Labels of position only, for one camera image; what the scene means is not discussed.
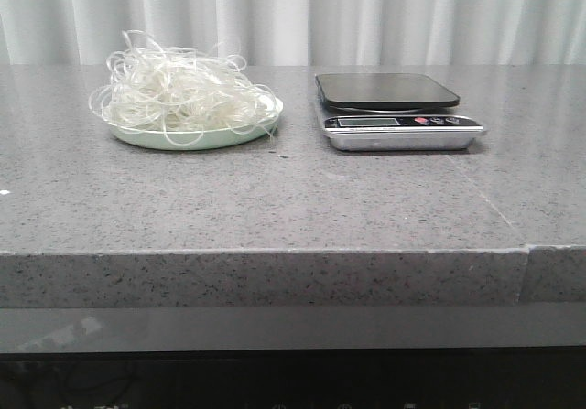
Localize white vermicelli noodle bundle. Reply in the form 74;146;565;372
88;30;277;135

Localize white pleated curtain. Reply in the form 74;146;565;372
1;0;585;65

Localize pale green round plate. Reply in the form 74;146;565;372
109;97;283;151

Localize black silver kitchen scale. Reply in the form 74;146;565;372
315;73;486;151

